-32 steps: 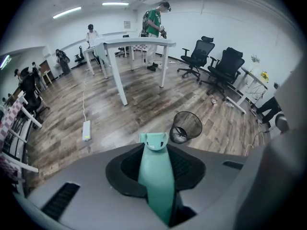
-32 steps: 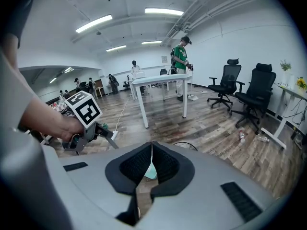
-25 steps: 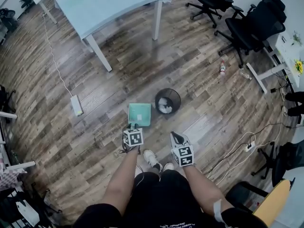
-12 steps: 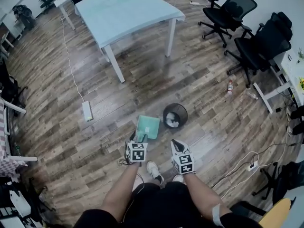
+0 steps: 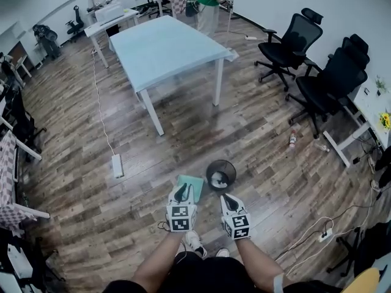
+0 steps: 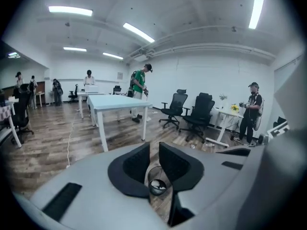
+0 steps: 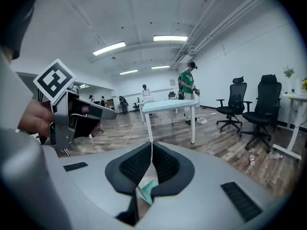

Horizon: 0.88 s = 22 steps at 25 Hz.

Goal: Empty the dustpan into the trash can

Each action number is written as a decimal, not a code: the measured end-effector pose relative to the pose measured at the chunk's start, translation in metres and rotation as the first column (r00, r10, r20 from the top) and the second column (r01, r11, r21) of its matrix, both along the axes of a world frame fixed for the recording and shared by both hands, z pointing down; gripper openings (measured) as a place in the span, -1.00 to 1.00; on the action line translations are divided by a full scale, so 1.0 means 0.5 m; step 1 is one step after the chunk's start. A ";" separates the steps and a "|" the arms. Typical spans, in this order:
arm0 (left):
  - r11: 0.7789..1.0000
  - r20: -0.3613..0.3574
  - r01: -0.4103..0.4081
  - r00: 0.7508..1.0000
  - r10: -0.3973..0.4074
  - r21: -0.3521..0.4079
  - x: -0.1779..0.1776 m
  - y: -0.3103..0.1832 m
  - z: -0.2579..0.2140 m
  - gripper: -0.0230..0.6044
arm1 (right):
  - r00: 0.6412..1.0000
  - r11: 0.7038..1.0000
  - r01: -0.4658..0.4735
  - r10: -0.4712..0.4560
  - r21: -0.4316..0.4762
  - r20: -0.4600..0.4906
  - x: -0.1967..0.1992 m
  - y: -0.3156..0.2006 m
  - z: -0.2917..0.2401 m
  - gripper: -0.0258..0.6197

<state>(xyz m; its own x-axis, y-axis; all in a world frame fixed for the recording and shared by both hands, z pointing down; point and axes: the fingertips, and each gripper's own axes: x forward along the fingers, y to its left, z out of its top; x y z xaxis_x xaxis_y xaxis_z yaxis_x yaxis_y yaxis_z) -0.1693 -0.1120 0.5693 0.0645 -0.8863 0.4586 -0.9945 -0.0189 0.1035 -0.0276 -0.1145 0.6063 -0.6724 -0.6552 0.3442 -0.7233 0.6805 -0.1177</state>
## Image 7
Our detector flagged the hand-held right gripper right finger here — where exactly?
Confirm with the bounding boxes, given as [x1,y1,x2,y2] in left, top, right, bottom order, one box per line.
[143,141,290,230]

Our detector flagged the green dustpan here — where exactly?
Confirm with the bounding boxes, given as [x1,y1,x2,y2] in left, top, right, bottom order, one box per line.
[137,180,159,206]

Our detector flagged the white power cord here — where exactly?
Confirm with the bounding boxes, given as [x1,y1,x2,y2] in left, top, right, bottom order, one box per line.
[123,117,141,149]

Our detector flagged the white ceiling pipes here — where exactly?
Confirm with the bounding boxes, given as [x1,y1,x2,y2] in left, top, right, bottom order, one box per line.
[168,0,273,71]

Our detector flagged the white standing desk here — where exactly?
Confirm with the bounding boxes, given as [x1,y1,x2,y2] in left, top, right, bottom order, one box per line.
[272,92,307,161]

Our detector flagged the red label bottle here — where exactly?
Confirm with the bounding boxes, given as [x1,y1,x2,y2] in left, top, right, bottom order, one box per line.
[248,151,257,170]

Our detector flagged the person's left hand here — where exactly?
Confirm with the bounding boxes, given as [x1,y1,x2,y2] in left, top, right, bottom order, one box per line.
[18,100,55,137]

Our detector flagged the person's black t-shirt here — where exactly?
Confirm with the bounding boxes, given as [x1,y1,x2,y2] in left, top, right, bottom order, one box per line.
[0,0,45,60]

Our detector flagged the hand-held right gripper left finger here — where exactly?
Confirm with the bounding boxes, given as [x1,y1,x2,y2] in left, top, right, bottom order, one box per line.
[42,141,154,230]

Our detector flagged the clear plastic bottle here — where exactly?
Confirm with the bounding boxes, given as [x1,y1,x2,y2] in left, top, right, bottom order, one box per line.
[267,152,283,161]

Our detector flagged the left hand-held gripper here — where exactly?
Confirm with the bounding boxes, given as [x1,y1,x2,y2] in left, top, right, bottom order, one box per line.
[33,58,118,151]

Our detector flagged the light blue top table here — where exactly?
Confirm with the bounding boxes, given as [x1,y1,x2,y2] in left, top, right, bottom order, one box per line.
[140,99,200,145]

